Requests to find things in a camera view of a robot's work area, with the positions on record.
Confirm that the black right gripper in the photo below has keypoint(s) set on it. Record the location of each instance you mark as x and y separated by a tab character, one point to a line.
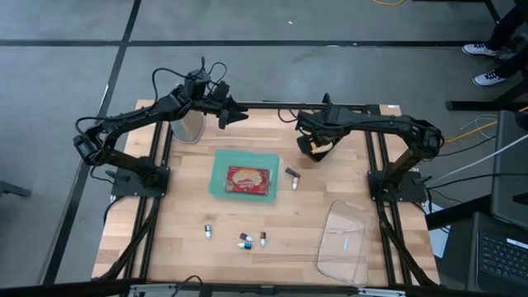
321	121

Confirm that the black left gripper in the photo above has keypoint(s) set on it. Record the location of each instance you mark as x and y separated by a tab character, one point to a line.
220	106

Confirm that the white purple-striped toy donut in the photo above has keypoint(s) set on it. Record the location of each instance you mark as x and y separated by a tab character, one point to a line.
325	148

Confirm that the black slotted plastic basket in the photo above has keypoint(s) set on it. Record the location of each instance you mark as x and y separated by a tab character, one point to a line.
319	157

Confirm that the small dark red-tipped bottle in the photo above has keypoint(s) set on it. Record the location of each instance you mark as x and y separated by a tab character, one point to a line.
292	171

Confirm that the red snack packet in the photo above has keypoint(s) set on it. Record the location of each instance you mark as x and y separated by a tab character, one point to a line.
247	181

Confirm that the small brown-capped white bottle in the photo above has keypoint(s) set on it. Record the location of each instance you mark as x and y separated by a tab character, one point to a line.
262	239

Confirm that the small silver bottle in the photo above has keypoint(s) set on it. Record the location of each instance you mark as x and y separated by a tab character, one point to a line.
208	231

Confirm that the small purple bottle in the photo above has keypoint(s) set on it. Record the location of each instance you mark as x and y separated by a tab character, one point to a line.
246	237

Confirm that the clear plastic container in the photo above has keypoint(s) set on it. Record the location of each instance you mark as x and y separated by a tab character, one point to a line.
330	264

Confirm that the small blue bottle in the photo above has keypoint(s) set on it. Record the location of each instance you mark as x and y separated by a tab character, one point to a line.
244	246

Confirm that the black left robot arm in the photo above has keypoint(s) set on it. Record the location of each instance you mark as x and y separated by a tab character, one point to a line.
123	123

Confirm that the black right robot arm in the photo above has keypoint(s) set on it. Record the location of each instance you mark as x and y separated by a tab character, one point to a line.
392	121

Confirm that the teal translucent plastic bin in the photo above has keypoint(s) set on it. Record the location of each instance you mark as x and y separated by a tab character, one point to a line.
216	194

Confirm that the black desk leg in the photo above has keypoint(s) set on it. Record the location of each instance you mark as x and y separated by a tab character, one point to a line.
458	212

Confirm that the black desk foot bar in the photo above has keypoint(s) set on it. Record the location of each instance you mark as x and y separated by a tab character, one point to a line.
474	105

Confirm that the dark grey case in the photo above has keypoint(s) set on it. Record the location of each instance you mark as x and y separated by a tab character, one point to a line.
509	173

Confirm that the person's leg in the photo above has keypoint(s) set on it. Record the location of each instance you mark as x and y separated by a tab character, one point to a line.
509	22
515	62

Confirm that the dark laptop with keyboard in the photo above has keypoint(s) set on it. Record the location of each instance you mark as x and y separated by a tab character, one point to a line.
503	260

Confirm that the black furniture foot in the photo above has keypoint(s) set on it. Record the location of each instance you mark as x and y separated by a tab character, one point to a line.
12	189

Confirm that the black aluminium table frame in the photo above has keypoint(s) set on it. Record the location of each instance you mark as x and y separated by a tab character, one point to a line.
268	105

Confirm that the black frame bracket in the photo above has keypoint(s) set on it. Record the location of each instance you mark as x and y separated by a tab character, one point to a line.
327	100

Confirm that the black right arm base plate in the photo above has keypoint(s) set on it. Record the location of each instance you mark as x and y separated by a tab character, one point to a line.
412	191

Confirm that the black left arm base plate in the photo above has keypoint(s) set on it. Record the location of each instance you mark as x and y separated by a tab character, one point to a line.
123	187

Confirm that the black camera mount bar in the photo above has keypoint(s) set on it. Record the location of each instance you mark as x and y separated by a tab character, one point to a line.
62	288

